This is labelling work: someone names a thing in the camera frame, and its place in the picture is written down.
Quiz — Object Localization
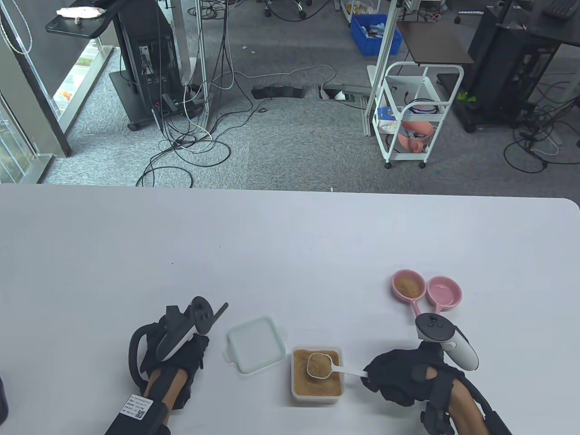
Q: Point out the person's left forearm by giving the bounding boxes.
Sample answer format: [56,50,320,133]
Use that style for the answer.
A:
[143,367,189,411]

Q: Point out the white plastic coffee spoon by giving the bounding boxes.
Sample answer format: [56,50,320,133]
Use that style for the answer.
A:
[307,352,368,379]

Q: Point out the black wrist band white label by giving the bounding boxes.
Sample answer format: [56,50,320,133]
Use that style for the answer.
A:
[104,394,173,435]
[480,410,512,435]

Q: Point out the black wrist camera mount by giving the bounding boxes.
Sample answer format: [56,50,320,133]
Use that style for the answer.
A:
[419,399,454,435]

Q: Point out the office chair wheel base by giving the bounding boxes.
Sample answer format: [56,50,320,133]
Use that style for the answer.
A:
[264,0,313,21]

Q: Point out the grey floor socket box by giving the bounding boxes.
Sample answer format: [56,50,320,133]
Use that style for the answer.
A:
[318,83,370,102]

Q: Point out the tangle of floor cables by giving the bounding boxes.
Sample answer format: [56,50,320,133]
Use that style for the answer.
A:
[136,0,338,188]
[504,72,580,174]

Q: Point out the black wheeled equipment stand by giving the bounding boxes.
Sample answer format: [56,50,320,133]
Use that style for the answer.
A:
[109,0,209,132]

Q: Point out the blue plastic bin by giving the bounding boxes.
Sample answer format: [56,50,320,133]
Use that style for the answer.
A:
[350,14,404,57]

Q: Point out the silver metal frame post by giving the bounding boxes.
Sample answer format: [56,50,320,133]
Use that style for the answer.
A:
[362,0,401,136]
[196,0,210,132]

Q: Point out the black desk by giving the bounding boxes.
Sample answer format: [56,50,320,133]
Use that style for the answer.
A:
[521,0,580,46]

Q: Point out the scooped brown sugar granules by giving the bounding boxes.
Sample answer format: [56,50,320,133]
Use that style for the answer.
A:
[394,276,423,300]
[309,353,333,377]

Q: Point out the black white hand controller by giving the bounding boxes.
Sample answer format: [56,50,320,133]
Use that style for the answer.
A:
[129,297,213,386]
[415,313,479,372]

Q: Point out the person's left hand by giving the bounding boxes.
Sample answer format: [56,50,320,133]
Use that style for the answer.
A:
[138,316,210,413]

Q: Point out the clear plastic sugar container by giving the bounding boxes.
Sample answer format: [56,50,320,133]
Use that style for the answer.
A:
[291,345,343,405]

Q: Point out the person's right forearm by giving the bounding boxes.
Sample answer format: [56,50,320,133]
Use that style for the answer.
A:
[449,378,490,435]

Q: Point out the brown top stand table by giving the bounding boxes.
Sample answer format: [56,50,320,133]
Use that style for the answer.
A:
[397,20,474,65]

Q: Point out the white cloth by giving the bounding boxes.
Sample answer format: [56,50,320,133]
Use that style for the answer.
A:
[56,7,107,21]

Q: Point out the black computer rack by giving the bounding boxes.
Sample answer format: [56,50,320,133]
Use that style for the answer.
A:
[453,5,562,133]

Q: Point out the pink handled ceramic dish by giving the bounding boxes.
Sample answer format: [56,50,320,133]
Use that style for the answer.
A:
[391,270,427,318]
[426,276,463,314]

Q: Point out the black power strip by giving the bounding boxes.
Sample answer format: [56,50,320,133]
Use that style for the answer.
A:
[251,85,306,99]

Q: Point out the white rolling cart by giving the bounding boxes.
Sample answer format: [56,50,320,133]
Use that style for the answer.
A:
[374,62,465,169]

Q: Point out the black keyboard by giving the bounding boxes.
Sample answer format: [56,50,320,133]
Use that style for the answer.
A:
[541,0,580,19]

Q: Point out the pink plastic basin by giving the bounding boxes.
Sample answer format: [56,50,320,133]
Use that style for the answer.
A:
[397,120,434,152]

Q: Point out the clear container lid green seal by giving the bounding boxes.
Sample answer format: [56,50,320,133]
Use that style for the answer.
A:
[223,316,289,375]

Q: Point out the black tray shelf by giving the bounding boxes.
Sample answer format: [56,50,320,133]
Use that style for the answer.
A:
[45,7,118,38]

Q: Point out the person's right hand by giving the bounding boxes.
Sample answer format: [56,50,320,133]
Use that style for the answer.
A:
[361,342,467,407]

